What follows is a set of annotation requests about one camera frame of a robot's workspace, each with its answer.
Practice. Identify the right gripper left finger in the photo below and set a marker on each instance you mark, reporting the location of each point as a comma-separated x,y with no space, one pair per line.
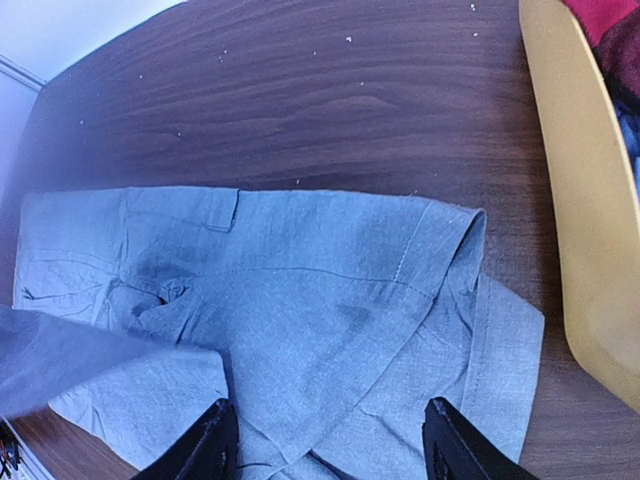
208,450

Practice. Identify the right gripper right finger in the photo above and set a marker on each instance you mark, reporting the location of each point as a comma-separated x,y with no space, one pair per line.
455,449

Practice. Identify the grey long sleeve shirt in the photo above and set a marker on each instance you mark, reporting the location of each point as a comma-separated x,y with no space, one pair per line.
329,319

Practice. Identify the yellow plastic bin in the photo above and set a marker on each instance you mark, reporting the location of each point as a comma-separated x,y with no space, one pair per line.
594,195

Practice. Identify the red black plaid shirt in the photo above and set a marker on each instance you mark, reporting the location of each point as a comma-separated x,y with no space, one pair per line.
612,32

